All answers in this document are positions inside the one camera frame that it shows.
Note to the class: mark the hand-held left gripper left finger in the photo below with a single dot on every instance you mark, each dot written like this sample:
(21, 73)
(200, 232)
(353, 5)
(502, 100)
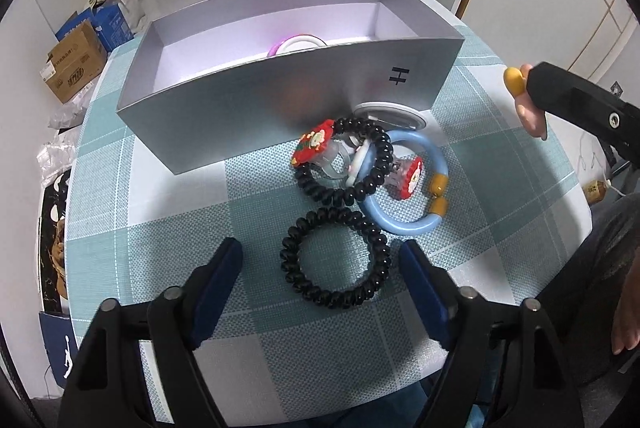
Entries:
(220, 280)

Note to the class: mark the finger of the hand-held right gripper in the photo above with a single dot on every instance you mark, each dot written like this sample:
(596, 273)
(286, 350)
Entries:
(585, 103)

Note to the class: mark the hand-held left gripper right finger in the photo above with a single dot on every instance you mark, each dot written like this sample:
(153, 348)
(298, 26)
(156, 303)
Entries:
(425, 290)

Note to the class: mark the pink and yellow ornament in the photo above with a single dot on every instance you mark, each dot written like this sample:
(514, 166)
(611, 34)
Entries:
(515, 81)

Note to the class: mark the blue bangle with yellow beads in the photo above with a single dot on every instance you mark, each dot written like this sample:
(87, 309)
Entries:
(440, 162)

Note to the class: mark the silver cardboard box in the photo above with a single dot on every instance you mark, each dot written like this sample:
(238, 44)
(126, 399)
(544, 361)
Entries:
(250, 108)

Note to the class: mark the white round case pink rim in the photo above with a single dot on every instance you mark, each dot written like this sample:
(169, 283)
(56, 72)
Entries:
(300, 42)

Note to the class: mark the teal checked tablecloth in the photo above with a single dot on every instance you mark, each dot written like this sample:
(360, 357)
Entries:
(175, 233)

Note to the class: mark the brown shoe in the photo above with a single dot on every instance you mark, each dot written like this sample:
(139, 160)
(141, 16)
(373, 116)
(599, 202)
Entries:
(59, 265)

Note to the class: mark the person's dark pants leg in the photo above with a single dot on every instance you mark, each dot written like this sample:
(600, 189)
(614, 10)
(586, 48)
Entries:
(590, 268)

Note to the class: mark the dark blue paper bag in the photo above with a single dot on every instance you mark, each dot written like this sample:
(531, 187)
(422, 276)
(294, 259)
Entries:
(57, 348)

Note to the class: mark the clear plastic bag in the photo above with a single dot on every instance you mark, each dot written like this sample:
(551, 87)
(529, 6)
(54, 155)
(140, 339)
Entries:
(55, 163)

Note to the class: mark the brown cardboard carton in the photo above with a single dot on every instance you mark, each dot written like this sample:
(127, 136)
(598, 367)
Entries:
(75, 63)

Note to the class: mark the blue carton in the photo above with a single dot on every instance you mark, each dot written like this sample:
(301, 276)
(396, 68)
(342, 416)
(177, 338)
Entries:
(114, 26)

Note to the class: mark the wall outlet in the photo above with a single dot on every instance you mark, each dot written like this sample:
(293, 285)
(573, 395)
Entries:
(617, 88)

